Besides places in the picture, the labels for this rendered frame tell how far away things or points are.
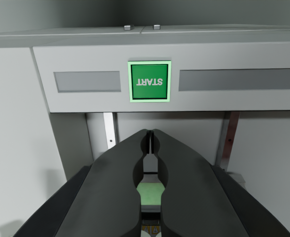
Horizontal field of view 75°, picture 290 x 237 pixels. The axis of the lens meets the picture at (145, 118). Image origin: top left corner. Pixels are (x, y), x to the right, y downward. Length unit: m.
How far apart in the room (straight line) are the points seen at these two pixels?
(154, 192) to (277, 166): 0.33
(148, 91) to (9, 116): 0.21
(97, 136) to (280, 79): 0.38
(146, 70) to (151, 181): 0.30
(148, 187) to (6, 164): 0.29
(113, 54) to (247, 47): 0.17
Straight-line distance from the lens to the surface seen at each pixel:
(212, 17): 1.26
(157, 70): 0.26
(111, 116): 0.42
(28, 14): 1.39
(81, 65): 0.27
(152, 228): 0.58
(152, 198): 0.52
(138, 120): 0.45
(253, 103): 0.31
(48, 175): 0.39
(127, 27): 0.60
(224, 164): 0.51
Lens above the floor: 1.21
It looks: 63 degrees down
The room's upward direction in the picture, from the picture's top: 178 degrees counter-clockwise
